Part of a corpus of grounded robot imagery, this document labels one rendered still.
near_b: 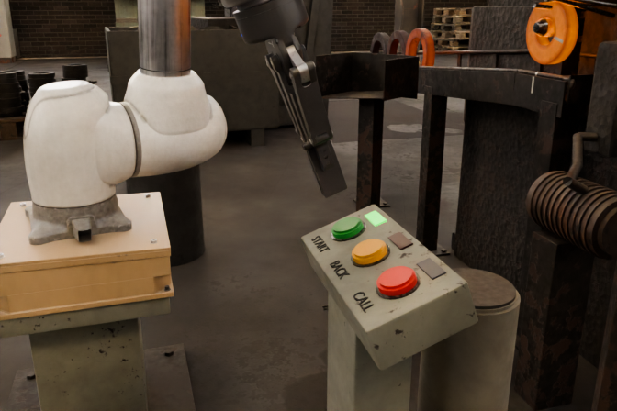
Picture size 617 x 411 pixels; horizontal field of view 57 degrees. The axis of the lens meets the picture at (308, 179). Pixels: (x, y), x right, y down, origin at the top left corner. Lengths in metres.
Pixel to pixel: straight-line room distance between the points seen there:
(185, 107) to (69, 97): 0.21
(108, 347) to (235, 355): 0.43
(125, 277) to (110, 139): 0.25
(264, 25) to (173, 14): 0.56
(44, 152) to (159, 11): 0.33
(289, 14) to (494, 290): 0.43
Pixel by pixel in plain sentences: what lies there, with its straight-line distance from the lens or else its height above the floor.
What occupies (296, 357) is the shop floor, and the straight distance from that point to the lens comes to 1.55.
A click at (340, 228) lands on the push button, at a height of 0.61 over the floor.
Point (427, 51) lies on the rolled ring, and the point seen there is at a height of 0.72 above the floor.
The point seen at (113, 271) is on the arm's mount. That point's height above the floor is 0.42.
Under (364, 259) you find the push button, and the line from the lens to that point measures 0.64.
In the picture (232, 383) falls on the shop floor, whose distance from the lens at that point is 1.48.
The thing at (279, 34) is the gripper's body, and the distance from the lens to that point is 0.61.
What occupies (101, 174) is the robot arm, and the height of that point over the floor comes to 0.57.
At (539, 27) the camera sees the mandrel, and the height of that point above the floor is 0.82.
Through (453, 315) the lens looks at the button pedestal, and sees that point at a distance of 0.58.
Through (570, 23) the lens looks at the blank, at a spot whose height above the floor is 0.83.
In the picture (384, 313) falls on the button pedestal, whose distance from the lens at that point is 0.56.
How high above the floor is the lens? 0.87
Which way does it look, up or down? 17 degrees down
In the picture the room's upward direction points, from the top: straight up
